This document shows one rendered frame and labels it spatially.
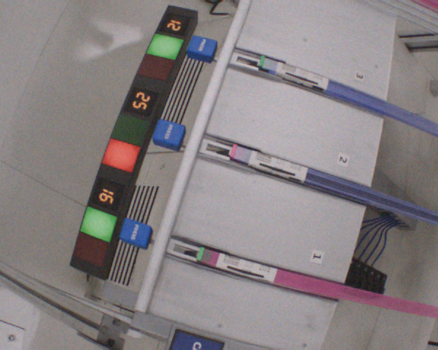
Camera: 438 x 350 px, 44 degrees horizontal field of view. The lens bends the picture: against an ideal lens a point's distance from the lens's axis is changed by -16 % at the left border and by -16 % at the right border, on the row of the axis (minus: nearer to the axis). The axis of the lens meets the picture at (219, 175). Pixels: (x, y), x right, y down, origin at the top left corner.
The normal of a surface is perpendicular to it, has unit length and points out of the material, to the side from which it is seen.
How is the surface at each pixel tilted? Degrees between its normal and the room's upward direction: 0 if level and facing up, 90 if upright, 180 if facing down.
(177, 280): 42
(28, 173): 0
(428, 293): 0
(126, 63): 0
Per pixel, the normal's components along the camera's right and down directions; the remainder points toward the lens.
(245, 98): 0.03, -0.25
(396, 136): 0.66, 0.00
